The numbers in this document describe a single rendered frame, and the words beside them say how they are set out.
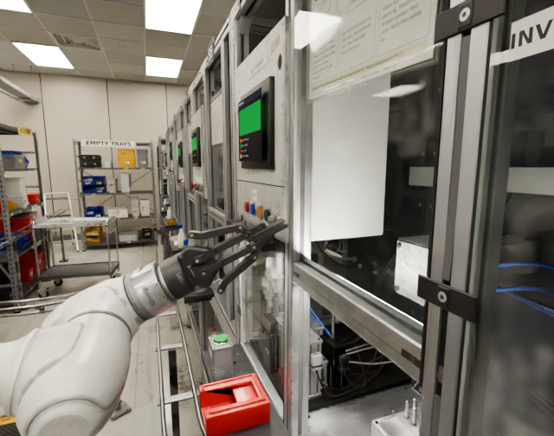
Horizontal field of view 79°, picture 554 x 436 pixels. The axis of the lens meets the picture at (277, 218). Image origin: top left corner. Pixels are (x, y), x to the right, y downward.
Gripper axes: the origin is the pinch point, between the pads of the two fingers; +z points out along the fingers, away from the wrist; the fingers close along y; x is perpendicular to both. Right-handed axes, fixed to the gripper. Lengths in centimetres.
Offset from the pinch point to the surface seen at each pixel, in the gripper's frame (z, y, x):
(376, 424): 2.2, -44.1, -3.6
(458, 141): 16.8, 5.8, -33.0
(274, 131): 12.0, 16.9, 12.9
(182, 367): -87, -103, 196
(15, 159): -190, 135, 377
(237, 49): 21, 47, 48
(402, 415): 8.2, -46.8, -2.5
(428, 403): 4.7, -19.9, -30.1
